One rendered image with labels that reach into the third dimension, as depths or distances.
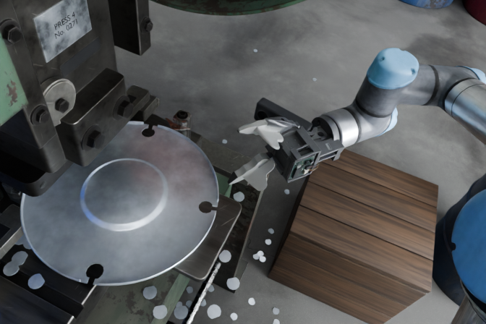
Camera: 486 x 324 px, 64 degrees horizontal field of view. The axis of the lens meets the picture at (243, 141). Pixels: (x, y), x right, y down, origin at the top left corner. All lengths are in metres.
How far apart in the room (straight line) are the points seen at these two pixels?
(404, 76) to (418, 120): 1.48
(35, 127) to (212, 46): 1.85
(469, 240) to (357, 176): 0.86
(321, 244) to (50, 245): 0.74
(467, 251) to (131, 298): 0.50
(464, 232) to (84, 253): 0.47
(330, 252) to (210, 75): 1.19
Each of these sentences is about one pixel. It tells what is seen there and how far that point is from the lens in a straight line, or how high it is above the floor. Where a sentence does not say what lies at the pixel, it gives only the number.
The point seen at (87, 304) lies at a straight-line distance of 0.67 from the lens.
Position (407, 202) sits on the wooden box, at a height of 0.35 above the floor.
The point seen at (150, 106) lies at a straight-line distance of 0.82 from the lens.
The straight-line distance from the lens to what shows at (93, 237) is 0.60.
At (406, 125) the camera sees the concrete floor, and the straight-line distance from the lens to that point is 2.12.
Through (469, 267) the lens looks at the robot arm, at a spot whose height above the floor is 0.97.
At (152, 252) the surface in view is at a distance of 0.58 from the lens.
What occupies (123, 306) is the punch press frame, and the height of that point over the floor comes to 0.64.
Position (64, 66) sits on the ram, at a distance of 0.47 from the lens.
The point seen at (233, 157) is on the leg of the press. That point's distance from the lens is 0.85.
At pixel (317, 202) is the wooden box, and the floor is 0.35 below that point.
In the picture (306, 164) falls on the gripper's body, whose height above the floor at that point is 0.79.
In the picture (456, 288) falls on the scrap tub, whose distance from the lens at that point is 1.62.
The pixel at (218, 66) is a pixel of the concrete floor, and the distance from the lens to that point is 2.09.
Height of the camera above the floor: 1.31
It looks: 49 degrees down
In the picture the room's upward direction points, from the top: 12 degrees clockwise
